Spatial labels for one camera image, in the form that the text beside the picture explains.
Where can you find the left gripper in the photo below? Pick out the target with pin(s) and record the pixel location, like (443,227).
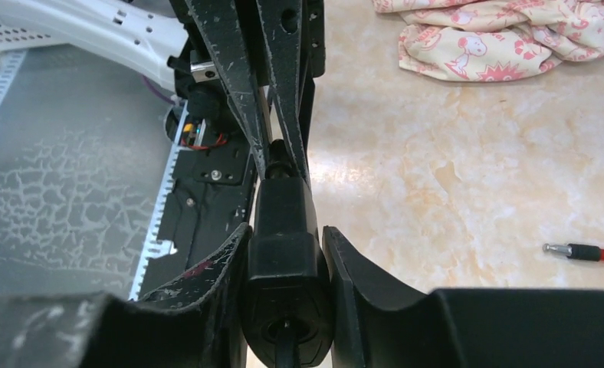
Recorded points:
(255,44)

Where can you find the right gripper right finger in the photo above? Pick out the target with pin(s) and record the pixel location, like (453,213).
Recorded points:
(382,322)

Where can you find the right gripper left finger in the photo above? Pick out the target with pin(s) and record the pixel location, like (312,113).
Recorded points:
(191,321)

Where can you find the black cable lock head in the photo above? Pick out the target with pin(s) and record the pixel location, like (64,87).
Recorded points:
(286,313)

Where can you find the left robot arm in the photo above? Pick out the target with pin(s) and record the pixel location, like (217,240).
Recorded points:
(154,45)

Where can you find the pink patterned cloth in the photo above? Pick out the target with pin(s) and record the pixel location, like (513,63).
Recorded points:
(495,41)

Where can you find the red cable lock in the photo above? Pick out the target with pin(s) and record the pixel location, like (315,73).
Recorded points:
(579,252)

